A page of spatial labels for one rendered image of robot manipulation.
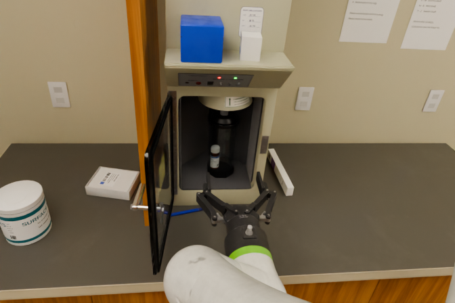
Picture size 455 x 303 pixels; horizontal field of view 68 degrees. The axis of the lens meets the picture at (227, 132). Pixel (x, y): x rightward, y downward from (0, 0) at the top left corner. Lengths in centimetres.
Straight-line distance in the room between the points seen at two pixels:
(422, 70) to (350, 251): 92
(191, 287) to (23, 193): 75
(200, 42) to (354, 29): 84
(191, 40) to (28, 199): 66
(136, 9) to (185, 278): 57
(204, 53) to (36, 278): 76
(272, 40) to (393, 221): 79
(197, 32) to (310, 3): 70
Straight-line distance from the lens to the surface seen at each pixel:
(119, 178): 131
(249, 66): 84
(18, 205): 113
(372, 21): 154
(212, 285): 48
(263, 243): 71
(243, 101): 104
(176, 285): 55
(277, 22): 94
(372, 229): 131
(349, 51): 154
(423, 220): 144
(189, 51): 82
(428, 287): 144
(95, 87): 149
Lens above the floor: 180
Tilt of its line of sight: 32 degrees down
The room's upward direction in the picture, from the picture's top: 5 degrees clockwise
